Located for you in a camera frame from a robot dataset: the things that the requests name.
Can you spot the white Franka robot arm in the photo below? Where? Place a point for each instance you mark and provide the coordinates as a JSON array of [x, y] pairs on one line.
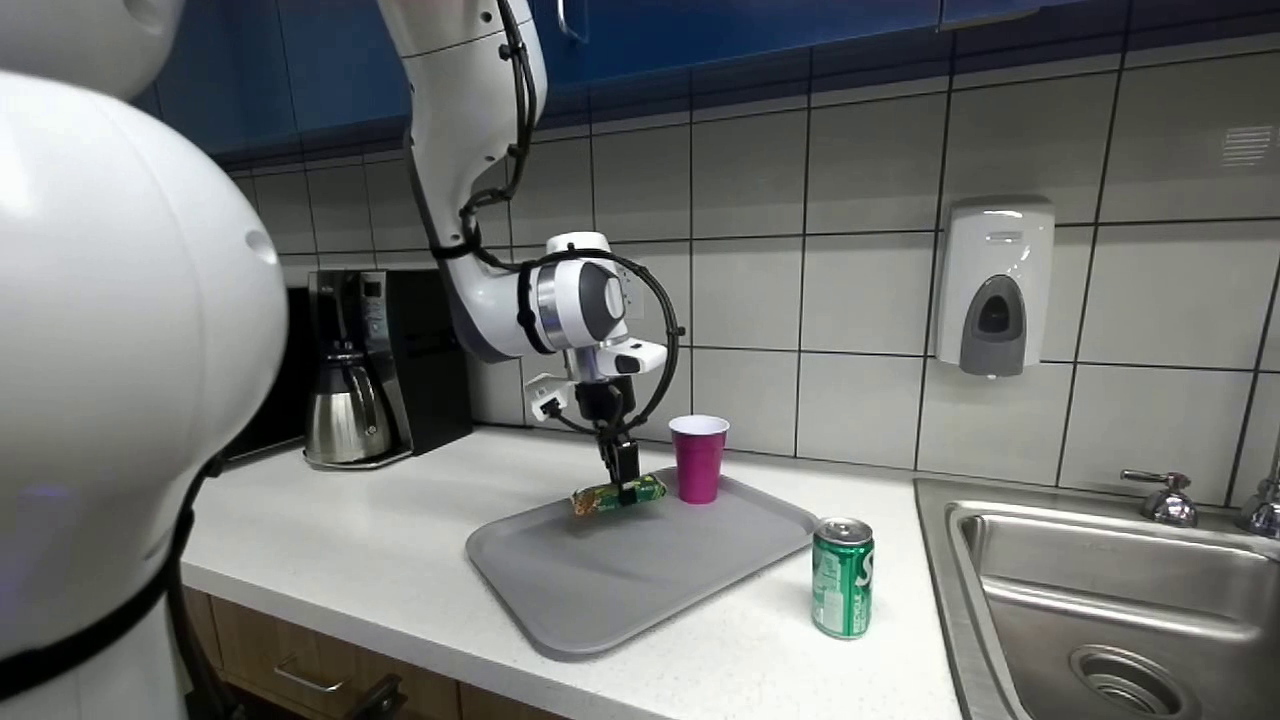
[[106, 345]]

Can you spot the blue wall cabinets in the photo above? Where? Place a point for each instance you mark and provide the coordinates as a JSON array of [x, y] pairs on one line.
[[803, 43]]

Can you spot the black coffee maker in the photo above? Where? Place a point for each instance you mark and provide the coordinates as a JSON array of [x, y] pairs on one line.
[[414, 385]]

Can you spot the green soda can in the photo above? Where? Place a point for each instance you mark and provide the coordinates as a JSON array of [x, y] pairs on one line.
[[841, 585]]

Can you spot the grey plastic tray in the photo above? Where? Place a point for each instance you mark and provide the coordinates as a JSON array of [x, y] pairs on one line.
[[613, 585]]

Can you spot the white wall soap dispenser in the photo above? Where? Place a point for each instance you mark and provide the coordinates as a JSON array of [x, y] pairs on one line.
[[993, 285]]

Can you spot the green snack sachet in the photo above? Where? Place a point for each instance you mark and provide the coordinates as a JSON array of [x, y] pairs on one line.
[[627, 494]]

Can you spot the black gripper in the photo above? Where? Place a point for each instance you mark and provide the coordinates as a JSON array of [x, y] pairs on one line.
[[604, 407]]

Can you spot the magenta plastic cup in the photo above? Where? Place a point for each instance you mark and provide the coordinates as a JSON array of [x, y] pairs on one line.
[[699, 465]]

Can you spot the wooden base cabinets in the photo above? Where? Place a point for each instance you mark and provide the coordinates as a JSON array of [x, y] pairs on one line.
[[306, 663]]

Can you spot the stainless steel sink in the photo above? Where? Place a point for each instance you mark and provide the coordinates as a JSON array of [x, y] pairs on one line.
[[1066, 603]]

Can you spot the chrome gooseneck faucet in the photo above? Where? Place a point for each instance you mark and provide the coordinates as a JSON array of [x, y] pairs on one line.
[[1266, 505]]

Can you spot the stainless steel coffee carafe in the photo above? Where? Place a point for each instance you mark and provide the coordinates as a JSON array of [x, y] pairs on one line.
[[346, 415]]

